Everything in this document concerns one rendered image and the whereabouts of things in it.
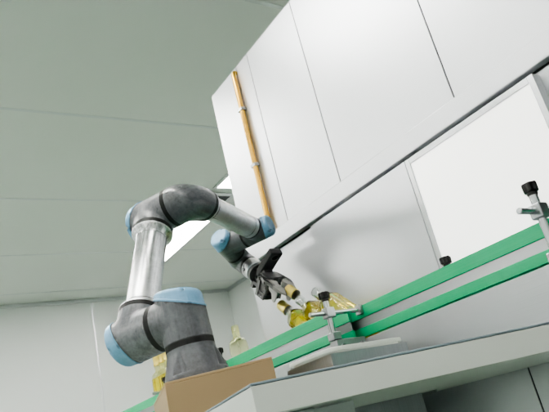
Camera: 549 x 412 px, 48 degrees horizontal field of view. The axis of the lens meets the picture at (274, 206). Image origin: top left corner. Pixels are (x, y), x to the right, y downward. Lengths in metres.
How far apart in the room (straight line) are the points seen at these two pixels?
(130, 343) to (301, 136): 1.02
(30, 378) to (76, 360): 0.52
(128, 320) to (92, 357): 6.13
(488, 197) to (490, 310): 0.33
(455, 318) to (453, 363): 0.66
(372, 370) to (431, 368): 0.08
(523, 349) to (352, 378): 0.23
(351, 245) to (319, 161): 0.34
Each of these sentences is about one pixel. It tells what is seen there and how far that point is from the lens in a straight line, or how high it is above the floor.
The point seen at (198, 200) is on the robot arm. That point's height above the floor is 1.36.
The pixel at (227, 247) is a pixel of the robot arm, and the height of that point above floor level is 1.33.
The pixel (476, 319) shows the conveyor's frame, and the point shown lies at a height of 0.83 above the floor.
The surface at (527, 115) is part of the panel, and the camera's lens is 1.55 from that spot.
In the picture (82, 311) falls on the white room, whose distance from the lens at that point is 7.77.
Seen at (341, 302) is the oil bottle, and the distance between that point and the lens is 1.78.
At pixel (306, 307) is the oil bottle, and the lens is 1.89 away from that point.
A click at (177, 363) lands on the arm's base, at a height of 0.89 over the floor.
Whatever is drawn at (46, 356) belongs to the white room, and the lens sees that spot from 7.55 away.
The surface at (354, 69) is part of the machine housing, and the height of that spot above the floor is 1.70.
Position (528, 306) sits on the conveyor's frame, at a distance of 1.33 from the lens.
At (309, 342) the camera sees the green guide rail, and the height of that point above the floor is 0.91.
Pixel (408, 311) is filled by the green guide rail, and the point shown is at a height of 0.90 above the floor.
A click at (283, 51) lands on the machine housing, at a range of 2.35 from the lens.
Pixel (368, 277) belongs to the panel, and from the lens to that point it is 1.88.
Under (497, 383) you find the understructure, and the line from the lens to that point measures 1.67.
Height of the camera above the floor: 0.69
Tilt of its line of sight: 20 degrees up
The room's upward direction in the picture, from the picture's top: 14 degrees counter-clockwise
